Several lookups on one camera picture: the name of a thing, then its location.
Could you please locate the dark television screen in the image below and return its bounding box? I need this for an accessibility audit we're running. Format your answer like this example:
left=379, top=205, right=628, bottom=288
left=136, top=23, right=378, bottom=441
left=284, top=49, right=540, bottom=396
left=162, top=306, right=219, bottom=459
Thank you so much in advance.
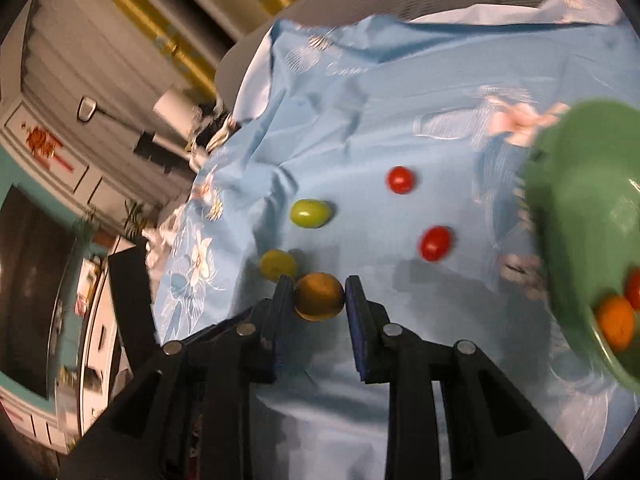
left=0, top=186, right=76, bottom=398

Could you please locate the green oval fruit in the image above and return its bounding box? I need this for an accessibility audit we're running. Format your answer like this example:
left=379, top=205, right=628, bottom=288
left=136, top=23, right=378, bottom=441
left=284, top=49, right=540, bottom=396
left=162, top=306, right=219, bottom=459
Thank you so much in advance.
left=290, top=198, right=333, bottom=229

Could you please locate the white lamp shade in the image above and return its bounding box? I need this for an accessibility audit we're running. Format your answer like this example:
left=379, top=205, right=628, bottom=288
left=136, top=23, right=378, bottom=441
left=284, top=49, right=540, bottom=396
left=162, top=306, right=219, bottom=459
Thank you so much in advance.
left=153, top=88, right=202, bottom=139

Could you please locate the black stand with mirror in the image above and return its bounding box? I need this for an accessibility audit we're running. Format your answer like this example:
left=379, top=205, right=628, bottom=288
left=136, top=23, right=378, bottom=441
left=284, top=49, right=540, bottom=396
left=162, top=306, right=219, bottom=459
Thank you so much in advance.
left=76, top=96, right=195, bottom=179

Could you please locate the red paper wall ornament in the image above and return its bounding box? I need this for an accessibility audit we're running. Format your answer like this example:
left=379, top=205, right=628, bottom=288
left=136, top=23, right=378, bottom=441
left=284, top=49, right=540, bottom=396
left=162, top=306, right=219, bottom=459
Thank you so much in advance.
left=21, top=122, right=74, bottom=174

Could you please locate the red tomato in bowl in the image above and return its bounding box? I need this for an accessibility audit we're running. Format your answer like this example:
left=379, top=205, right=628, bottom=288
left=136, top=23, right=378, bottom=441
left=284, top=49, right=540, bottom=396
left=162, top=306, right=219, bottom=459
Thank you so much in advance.
left=624, top=266, right=640, bottom=311

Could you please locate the grey pleated curtain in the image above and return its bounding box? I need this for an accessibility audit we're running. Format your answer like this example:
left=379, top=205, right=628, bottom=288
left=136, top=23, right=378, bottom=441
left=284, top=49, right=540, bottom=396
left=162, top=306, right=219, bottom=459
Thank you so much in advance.
left=21, top=0, right=214, bottom=208

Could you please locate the yellow-green small fruit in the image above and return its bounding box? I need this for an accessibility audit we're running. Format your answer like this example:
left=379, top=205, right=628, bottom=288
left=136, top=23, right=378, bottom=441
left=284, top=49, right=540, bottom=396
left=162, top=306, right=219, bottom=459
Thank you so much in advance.
left=259, top=249, right=298, bottom=283

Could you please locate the red cherry tomato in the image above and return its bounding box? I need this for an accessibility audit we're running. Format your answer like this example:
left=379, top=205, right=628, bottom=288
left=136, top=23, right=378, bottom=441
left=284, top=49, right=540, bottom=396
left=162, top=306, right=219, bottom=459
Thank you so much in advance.
left=386, top=166, right=416, bottom=194
left=420, top=226, right=452, bottom=262

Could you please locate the white tv cabinet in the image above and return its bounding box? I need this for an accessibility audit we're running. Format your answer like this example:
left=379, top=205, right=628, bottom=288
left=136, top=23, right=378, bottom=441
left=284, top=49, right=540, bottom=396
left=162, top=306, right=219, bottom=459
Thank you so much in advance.
left=48, top=255, right=124, bottom=454

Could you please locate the orange-brown round fruit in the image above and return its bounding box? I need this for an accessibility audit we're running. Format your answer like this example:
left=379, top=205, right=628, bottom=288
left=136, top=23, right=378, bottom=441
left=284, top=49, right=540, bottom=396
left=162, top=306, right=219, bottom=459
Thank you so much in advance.
left=294, top=272, right=345, bottom=322

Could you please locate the potted green plant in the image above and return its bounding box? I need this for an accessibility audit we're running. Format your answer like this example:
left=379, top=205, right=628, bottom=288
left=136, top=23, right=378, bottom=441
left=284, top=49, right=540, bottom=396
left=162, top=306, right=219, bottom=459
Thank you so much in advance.
left=122, top=198, right=149, bottom=242

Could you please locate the orange tangerine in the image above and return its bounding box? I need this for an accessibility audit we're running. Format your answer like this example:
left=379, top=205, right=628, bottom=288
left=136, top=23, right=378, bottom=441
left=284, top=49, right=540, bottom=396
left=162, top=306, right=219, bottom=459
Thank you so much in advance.
left=594, top=295, right=636, bottom=352

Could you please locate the light blue floral cloth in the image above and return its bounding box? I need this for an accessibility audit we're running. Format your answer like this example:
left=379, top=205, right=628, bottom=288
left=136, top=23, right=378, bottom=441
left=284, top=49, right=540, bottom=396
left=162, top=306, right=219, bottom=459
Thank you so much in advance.
left=153, top=0, right=639, bottom=474

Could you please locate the green plastic bowl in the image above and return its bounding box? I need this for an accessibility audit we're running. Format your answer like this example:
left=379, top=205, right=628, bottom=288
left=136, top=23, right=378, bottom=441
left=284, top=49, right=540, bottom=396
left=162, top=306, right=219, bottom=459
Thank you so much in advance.
left=523, top=100, right=639, bottom=391

